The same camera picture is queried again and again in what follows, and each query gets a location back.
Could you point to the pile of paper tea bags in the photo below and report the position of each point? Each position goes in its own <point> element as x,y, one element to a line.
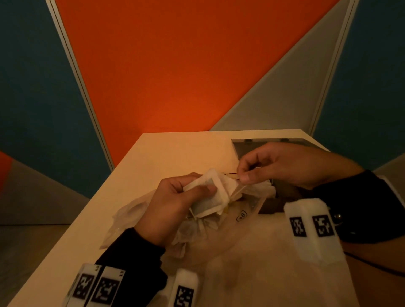
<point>190,232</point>

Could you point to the person's left hand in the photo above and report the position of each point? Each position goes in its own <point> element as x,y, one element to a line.
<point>164,212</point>

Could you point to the person's right hand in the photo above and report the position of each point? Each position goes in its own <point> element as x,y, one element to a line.
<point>294,164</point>

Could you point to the white square tea bag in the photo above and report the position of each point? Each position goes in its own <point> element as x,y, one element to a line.
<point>221,183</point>

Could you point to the clear plastic bag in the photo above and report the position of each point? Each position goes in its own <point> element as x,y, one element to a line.
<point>126,215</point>

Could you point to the dark compartment organizer box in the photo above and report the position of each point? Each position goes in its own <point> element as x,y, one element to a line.
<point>243,148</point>

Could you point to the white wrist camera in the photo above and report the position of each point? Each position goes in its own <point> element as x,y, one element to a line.
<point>313,250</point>
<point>186,276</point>

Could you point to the person's right forearm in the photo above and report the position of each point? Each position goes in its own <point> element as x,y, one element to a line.
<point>379,291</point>

